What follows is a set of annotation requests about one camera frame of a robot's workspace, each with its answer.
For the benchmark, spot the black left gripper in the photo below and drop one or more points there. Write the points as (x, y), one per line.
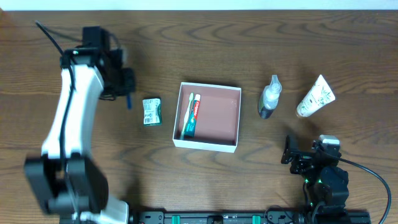
(125, 83)

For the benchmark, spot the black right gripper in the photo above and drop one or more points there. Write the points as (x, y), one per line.
(298, 160)

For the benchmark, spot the blue disposable razor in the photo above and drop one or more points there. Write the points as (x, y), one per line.
(129, 101)

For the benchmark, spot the green Dettol soap pack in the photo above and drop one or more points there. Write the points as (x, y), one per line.
(152, 112)

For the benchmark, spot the green toothbrush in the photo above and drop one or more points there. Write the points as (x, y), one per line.
(187, 114)

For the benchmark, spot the Colgate toothpaste tube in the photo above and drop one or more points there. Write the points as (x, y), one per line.
(192, 121)

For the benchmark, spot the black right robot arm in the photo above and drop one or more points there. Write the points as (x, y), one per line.
(325, 185)

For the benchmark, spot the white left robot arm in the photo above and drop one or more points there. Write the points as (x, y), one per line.
(64, 179)

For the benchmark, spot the white Pantene tube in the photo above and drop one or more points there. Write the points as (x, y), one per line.
(317, 97)

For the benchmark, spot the clear foam pump soap bottle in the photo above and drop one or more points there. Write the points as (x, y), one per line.
(269, 98)

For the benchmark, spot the white box with red interior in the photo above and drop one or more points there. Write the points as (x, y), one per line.
(217, 127)

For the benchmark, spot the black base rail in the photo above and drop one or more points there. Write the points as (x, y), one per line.
(268, 217)

